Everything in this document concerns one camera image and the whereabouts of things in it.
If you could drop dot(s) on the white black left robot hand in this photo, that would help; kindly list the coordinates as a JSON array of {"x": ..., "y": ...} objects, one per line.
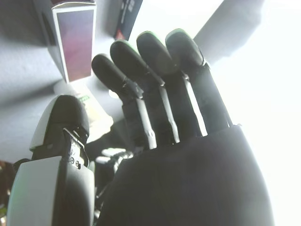
[{"x": 188, "y": 176}]

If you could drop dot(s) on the white paper cup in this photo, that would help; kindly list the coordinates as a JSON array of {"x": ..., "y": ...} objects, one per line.
[{"x": 96, "y": 115}]

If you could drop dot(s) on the maroon-topped small box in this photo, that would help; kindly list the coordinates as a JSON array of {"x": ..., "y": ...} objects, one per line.
[{"x": 75, "y": 42}]

